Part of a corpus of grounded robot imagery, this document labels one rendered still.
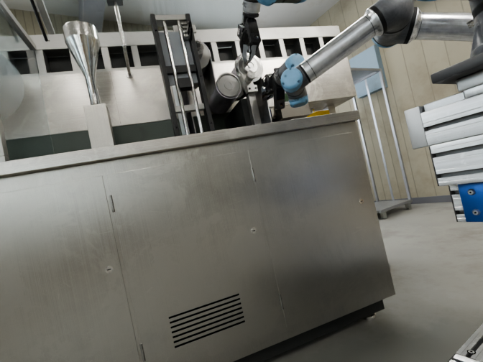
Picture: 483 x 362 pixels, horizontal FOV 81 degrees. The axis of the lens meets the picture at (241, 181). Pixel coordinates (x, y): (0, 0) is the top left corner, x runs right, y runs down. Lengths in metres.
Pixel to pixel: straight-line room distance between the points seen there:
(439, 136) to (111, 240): 0.92
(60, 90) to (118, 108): 0.28
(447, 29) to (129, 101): 1.42
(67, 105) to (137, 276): 1.02
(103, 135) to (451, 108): 1.21
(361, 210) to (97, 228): 1.00
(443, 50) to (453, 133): 3.44
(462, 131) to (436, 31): 0.62
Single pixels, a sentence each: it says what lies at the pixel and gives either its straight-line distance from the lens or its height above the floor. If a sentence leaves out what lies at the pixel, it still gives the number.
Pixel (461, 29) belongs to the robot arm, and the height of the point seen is 1.04.
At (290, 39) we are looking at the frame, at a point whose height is 1.58.
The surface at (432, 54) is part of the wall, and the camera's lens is 4.18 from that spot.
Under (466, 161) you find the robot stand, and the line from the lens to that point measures 0.71.
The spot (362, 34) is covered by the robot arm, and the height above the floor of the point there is 1.08.
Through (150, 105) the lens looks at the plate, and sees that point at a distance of 1.67.
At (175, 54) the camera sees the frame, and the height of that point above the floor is 1.29.
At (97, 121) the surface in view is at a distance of 1.38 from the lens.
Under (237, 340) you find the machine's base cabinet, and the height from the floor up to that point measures 0.17.
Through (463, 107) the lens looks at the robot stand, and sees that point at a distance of 0.71.
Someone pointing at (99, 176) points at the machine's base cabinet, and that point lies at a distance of 1.00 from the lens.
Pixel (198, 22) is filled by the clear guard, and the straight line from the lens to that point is 1.92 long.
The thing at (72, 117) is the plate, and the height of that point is 1.21.
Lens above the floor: 0.68
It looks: 1 degrees up
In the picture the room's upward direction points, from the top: 12 degrees counter-clockwise
